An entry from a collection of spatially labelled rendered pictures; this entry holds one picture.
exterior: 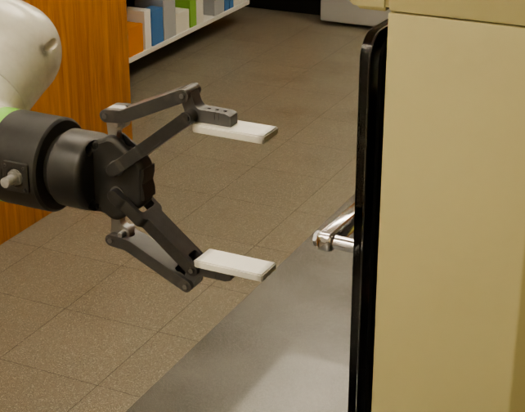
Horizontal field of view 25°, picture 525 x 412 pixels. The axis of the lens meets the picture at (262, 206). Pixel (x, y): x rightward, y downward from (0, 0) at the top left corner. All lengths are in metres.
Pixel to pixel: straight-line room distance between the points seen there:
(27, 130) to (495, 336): 0.49
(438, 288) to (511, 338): 0.06
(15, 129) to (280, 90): 4.15
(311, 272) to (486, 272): 0.65
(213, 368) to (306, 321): 0.15
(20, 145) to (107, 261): 2.58
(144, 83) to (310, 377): 4.15
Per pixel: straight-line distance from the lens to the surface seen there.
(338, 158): 4.48
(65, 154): 1.11
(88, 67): 4.13
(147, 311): 3.40
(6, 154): 1.14
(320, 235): 0.97
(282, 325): 1.38
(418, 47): 0.84
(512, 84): 0.83
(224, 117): 1.04
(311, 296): 1.45
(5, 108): 1.18
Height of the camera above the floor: 1.62
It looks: 23 degrees down
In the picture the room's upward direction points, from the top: straight up
